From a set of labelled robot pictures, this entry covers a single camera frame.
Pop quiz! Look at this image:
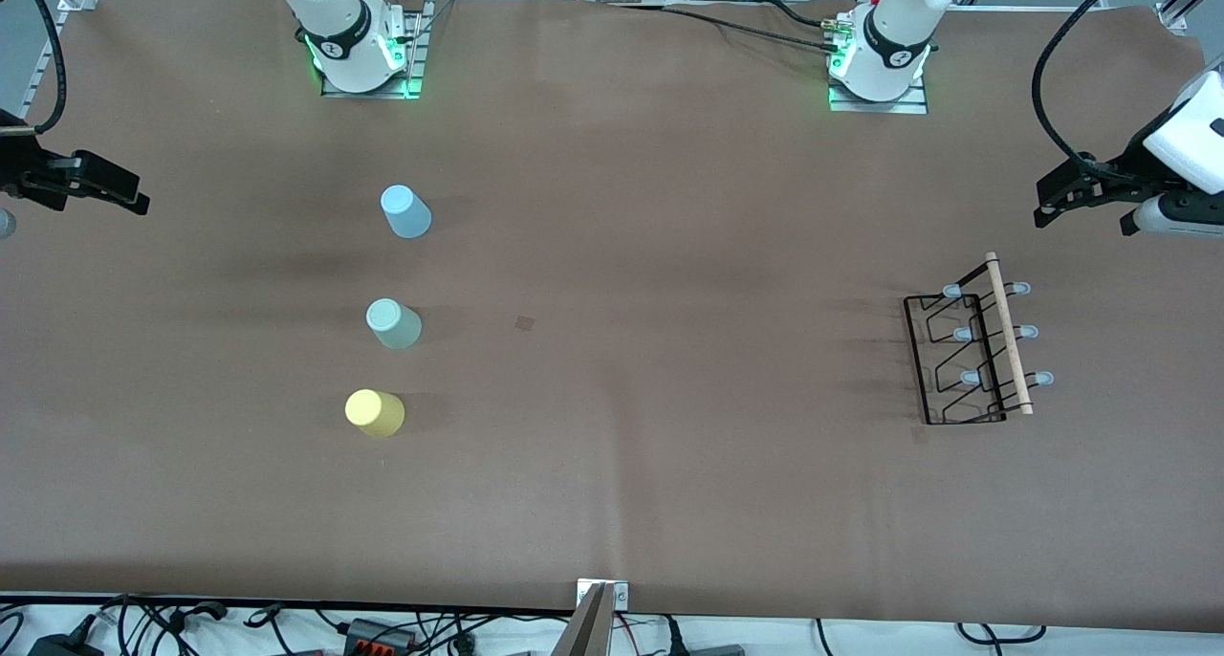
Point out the perforated aluminium side rail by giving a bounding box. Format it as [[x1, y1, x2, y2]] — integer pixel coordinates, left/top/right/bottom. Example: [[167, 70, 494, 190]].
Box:
[[17, 0, 102, 121]]

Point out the black wire cup holder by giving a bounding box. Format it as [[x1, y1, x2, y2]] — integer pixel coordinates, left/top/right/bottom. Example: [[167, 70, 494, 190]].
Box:
[[903, 251, 1056, 426]]

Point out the metal camera post bracket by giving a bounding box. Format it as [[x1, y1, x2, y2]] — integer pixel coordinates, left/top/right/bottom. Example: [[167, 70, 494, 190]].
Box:
[[576, 579, 630, 612]]

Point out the black power adapter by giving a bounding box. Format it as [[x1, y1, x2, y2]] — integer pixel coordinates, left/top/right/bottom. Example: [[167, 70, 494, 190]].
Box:
[[27, 631, 104, 656]]

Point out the pale blue plastic cup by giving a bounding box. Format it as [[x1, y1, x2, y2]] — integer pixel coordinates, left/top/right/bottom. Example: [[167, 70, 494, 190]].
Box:
[[380, 185, 433, 240]]

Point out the aluminium left arm base plate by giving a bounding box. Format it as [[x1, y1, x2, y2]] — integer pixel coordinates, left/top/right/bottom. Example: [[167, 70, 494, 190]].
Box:
[[827, 75, 929, 115]]

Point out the yellow plastic cup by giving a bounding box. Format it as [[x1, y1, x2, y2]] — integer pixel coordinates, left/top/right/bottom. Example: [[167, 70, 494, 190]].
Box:
[[344, 389, 406, 439]]

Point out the black orange connector block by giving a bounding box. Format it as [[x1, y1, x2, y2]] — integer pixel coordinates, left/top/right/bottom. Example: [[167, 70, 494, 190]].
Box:
[[342, 618, 419, 654]]

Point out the thin black looped cable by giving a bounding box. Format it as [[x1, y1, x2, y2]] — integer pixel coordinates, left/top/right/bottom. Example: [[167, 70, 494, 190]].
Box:
[[956, 622, 1049, 645]]

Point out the beige camera post beam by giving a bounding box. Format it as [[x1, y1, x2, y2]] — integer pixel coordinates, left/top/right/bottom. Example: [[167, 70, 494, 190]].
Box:
[[551, 583, 614, 656]]

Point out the pale green plastic cup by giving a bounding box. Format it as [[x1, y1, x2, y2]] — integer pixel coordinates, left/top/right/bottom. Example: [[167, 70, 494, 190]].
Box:
[[365, 298, 423, 352]]

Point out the black cable with brass plug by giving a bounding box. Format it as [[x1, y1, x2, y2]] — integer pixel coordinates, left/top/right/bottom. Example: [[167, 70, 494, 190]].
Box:
[[612, 2, 854, 56], [760, 0, 854, 32]]

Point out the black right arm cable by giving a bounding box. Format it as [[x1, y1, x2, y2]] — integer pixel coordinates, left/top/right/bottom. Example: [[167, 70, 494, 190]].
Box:
[[0, 0, 67, 137]]

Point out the brown table mat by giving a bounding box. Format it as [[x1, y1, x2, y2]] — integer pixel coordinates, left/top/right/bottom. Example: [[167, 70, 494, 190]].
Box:
[[0, 0, 1224, 634]]

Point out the aluminium corner bracket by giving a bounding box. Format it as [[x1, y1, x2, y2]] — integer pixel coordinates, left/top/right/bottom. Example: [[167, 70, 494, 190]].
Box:
[[1155, 0, 1224, 33]]

